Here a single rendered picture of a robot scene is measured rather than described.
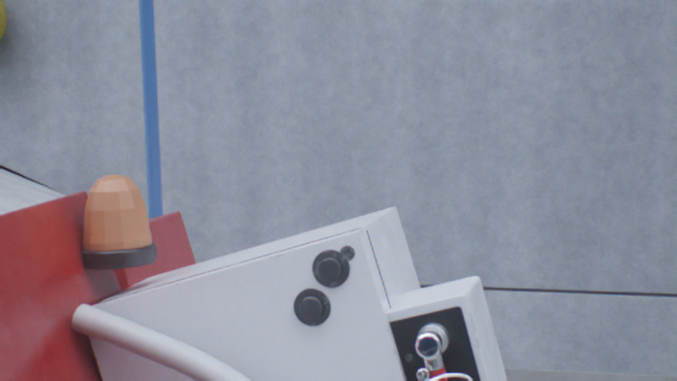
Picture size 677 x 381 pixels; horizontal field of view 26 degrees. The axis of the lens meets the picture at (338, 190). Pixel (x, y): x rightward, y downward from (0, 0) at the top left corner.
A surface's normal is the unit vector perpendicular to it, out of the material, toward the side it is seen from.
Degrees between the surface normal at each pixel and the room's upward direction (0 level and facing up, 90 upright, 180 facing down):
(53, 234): 71
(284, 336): 90
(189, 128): 90
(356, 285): 90
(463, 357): 90
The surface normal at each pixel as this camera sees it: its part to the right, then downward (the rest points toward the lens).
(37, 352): 0.92, -0.31
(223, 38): -0.21, 0.11
